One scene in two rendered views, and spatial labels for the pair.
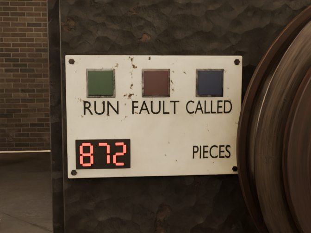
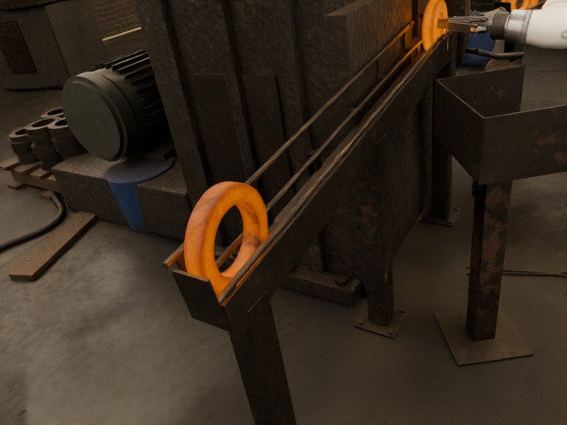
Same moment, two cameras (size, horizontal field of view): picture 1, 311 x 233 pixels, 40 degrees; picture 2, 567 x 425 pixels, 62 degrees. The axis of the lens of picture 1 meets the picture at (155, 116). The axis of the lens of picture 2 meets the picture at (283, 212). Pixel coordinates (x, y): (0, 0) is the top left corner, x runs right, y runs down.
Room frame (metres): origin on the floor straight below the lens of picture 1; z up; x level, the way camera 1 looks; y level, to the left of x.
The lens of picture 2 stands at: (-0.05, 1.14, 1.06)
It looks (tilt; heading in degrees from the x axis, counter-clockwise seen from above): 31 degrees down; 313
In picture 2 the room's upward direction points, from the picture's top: 10 degrees counter-clockwise
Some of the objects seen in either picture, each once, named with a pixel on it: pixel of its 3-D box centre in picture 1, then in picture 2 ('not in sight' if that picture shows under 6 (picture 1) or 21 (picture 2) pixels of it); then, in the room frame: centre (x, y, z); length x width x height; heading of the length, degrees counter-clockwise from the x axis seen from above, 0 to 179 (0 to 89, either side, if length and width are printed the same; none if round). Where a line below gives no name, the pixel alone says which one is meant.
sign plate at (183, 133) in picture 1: (155, 116); not in sight; (0.64, 0.00, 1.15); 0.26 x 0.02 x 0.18; 96
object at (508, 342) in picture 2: not in sight; (492, 234); (0.22, 0.14, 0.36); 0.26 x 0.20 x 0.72; 131
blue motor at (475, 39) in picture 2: not in sight; (468, 36); (1.21, -2.54, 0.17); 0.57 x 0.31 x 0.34; 116
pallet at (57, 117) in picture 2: not in sight; (118, 120); (2.54, -0.34, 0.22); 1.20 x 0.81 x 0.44; 94
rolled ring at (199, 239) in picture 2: not in sight; (229, 239); (0.45, 0.73, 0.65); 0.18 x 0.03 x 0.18; 99
